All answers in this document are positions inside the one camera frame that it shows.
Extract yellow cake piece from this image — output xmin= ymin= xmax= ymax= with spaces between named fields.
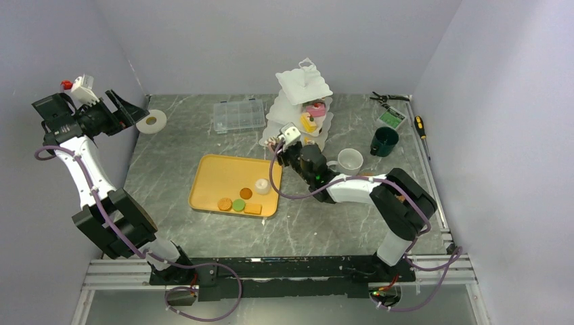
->
xmin=300 ymin=112 xmax=317 ymax=133

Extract white triangle cake slice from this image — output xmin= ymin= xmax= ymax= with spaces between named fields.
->
xmin=265 ymin=137 xmax=280 ymax=147

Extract white round cupcake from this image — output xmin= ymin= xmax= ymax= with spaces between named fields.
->
xmin=254 ymin=178 xmax=271 ymax=195

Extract pink cake with cherry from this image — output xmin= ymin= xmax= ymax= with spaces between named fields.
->
xmin=305 ymin=102 xmax=327 ymax=118

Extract white three-tier dessert stand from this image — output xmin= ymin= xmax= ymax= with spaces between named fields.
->
xmin=259 ymin=58 xmax=334 ymax=150

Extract orange round cookie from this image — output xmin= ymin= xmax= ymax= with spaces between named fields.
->
xmin=239 ymin=188 xmax=253 ymax=200

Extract green round macaron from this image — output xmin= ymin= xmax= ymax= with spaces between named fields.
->
xmin=231 ymin=199 xmax=246 ymax=212

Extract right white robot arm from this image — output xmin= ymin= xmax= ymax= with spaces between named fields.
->
xmin=268 ymin=141 xmax=438 ymax=281

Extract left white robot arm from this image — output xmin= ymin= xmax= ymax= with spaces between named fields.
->
xmin=32 ymin=90 xmax=195 ymax=284

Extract white tape roll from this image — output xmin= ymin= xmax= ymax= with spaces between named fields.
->
xmin=136 ymin=110 xmax=167 ymax=134

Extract white blue mug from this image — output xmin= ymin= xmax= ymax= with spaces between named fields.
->
xmin=327 ymin=148 xmax=364 ymax=176

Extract yellow square biscuit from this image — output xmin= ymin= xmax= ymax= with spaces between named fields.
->
xmin=244 ymin=203 xmax=263 ymax=215

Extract dark green mug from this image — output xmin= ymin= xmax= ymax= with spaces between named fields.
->
xmin=370 ymin=127 xmax=399 ymax=157

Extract clear plastic compartment box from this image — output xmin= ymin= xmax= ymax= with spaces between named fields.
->
xmin=213 ymin=98 xmax=266 ymax=134

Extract yellow serving tray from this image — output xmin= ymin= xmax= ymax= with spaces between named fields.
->
xmin=188 ymin=154 xmax=279 ymax=218

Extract green white packet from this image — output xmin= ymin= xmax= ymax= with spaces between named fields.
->
xmin=376 ymin=106 xmax=407 ymax=130

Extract tan waffle round cookie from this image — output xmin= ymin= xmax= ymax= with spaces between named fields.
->
xmin=217 ymin=197 xmax=233 ymax=211

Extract black pliers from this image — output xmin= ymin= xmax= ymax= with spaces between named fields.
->
xmin=370 ymin=91 xmax=410 ymax=104

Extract yellow black screwdriver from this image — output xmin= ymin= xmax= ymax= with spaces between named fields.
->
xmin=414 ymin=116 xmax=431 ymax=160

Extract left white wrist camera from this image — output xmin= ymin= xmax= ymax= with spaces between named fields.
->
xmin=70 ymin=74 xmax=100 ymax=106

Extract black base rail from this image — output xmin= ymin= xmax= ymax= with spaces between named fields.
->
xmin=149 ymin=255 xmax=416 ymax=302

